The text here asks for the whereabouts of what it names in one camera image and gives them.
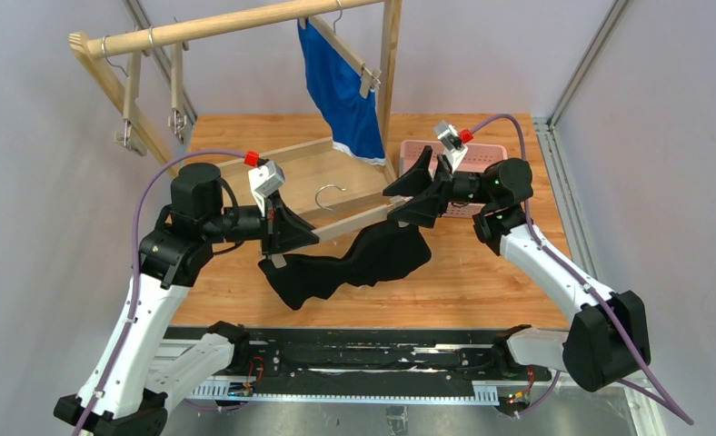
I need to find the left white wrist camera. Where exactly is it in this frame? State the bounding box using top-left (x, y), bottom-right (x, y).
top-left (248, 161), bottom-right (286, 217)

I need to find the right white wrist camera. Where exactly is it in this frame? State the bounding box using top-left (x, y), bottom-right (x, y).
top-left (434, 121), bottom-right (468, 172)

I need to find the pink plastic basket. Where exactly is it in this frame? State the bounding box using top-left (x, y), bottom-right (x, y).
top-left (398, 139), bottom-right (508, 218)

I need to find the empty wooden clip hanger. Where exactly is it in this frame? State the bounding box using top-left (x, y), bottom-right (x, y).
top-left (101, 35), bottom-right (147, 157)

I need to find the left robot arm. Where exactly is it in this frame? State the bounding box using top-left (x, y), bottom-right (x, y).
top-left (54, 158), bottom-right (316, 435)

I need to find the wooden hanger of blue underwear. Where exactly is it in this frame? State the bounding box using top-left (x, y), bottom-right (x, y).
top-left (299, 0), bottom-right (382, 99)

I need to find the wooden hanger of grey underwear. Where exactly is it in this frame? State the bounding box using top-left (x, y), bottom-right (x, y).
top-left (168, 42), bottom-right (189, 145)

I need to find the wooden hanger of black underwear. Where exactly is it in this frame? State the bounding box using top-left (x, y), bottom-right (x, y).
top-left (268, 183), bottom-right (420, 271)

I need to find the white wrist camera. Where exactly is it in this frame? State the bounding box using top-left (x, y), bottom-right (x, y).
top-left (434, 121), bottom-right (468, 172)
top-left (248, 161), bottom-right (286, 217)

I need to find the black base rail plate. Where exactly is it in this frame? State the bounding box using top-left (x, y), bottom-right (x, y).
top-left (193, 328), bottom-right (552, 405)

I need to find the blue underwear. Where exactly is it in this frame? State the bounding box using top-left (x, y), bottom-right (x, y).
top-left (296, 20), bottom-right (386, 165)

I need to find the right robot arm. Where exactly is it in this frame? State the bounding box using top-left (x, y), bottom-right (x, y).
top-left (383, 147), bottom-right (651, 391)

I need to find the wooden clothes rack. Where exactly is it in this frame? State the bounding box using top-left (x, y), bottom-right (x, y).
top-left (68, 0), bottom-right (396, 220)

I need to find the black underwear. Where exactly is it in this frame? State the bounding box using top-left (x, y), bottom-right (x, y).
top-left (258, 221), bottom-right (432, 310)

